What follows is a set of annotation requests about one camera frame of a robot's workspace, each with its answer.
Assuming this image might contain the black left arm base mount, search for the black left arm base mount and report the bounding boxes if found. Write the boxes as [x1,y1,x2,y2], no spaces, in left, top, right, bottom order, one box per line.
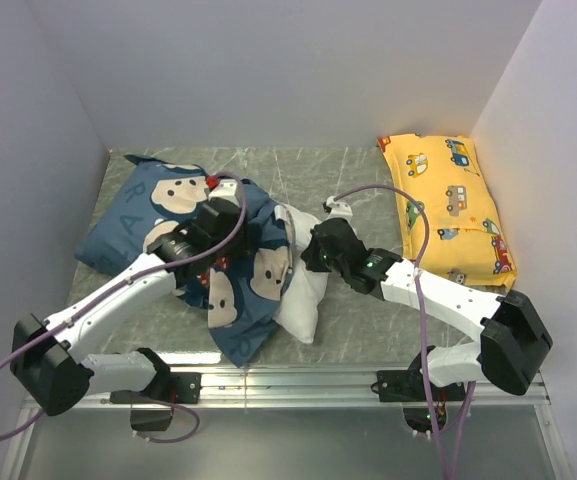
[109,372,202,433]

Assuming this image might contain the white pillow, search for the white pillow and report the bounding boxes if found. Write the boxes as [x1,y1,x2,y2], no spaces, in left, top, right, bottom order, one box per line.
[274,204,328,345]

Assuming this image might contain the aluminium mounting rail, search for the aluminium mounting rail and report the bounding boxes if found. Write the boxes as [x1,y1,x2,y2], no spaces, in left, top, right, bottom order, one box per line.
[0,364,570,479]

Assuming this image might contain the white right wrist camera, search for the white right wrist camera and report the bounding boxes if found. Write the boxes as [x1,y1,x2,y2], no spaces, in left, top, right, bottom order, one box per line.
[323,196,353,221]

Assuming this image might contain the yellow car print pillow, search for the yellow car print pillow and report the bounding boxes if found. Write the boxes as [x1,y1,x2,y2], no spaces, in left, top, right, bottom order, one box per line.
[377,134,517,292]

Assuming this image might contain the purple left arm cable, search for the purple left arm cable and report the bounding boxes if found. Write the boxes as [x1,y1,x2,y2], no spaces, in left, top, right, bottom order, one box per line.
[0,171,249,444]

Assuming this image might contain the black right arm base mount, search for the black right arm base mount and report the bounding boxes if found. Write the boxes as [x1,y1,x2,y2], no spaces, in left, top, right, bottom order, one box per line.
[370,370,466,434]

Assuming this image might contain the blue cartoon print pillowcase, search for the blue cartoon print pillowcase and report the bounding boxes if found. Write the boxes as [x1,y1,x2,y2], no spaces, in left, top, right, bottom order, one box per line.
[75,154,295,367]

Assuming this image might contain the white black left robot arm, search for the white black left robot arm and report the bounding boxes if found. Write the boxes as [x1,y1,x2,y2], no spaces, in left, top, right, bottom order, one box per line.
[10,198,251,416]

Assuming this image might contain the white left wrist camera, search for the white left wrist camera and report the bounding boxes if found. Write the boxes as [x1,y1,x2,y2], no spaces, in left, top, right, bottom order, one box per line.
[206,176,242,206]

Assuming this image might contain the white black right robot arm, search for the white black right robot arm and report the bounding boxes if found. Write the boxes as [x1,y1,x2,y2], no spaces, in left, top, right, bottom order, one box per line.
[301,218,553,400]

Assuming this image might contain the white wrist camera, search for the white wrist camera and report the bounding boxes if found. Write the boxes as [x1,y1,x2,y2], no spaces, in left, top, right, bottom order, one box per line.
[206,176,242,206]
[323,196,353,221]

